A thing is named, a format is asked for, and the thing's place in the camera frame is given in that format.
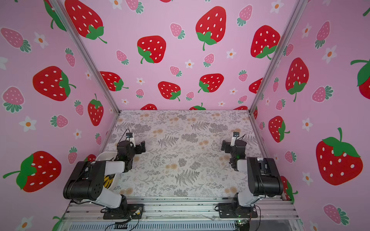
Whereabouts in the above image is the white plastic storage box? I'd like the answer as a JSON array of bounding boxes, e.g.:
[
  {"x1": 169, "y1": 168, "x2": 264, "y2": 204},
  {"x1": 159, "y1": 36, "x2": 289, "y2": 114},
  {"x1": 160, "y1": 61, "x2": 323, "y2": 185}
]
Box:
[{"x1": 96, "y1": 151, "x2": 119, "y2": 191}]

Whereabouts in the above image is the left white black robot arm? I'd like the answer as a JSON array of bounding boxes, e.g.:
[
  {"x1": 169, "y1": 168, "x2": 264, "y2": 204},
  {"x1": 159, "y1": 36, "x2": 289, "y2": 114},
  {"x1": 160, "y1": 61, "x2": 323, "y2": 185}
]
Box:
[{"x1": 63, "y1": 139, "x2": 146, "y2": 212}]

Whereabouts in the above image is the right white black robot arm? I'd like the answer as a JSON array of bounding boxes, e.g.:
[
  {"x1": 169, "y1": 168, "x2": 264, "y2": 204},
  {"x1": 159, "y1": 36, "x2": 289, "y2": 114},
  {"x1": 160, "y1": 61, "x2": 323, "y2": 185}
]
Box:
[{"x1": 221, "y1": 137, "x2": 284, "y2": 209}]

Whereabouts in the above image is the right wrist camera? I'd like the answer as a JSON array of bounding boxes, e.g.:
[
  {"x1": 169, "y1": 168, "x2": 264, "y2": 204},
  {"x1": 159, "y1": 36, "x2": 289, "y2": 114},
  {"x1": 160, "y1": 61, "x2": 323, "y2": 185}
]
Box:
[{"x1": 230, "y1": 132, "x2": 240, "y2": 147}]

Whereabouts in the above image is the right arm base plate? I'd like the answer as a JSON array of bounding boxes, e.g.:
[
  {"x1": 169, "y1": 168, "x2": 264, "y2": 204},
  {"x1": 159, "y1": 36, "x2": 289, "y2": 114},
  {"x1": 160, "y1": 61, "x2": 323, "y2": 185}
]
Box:
[{"x1": 214, "y1": 203, "x2": 258, "y2": 219}]

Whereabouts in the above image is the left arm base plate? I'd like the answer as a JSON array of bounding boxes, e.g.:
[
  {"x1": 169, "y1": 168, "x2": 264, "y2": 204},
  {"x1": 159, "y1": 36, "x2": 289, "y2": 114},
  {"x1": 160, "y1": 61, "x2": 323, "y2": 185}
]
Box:
[{"x1": 103, "y1": 204, "x2": 144, "y2": 220}]

